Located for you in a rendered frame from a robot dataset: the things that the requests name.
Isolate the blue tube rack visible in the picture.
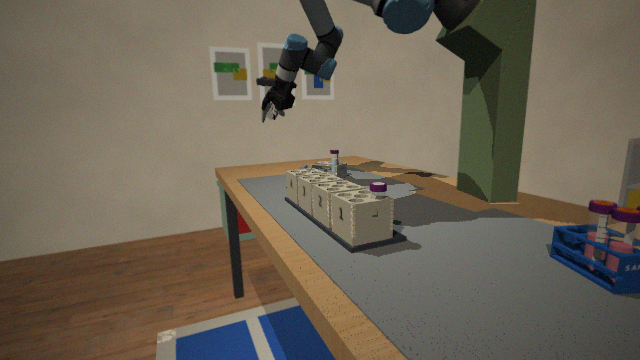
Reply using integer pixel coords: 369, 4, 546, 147
550, 225, 640, 295

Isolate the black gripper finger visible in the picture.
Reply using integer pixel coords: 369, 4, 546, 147
273, 108, 285, 120
262, 93, 274, 123

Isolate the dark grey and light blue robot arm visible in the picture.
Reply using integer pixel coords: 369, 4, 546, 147
256, 0, 480, 87

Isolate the grey bench mat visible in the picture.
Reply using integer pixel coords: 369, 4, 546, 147
237, 167, 640, 360

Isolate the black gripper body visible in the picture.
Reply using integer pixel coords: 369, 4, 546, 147
267, 75, 297, 111

